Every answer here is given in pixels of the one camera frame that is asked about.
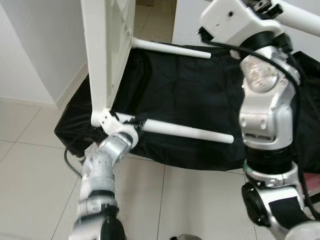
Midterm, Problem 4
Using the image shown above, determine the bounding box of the white plastic table leg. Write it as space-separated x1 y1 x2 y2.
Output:
272 0 320 37
107 112 235 145
131 37 213 60

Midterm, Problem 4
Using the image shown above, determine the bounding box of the pink round seat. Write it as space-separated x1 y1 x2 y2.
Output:
301 172 320 199

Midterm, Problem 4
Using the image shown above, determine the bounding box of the grey robot foot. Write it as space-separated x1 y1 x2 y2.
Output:
170 233 202 240

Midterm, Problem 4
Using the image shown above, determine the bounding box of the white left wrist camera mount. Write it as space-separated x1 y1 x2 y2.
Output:
101 112 142 147

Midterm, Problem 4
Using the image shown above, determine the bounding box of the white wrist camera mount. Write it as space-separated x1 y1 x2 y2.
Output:
101 112 142 147
198 0 269 47

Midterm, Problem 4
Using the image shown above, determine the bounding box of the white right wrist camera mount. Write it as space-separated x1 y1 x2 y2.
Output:
198 0 269 47

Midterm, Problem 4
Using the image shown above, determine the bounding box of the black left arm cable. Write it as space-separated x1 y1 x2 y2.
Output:
63 145 84 179

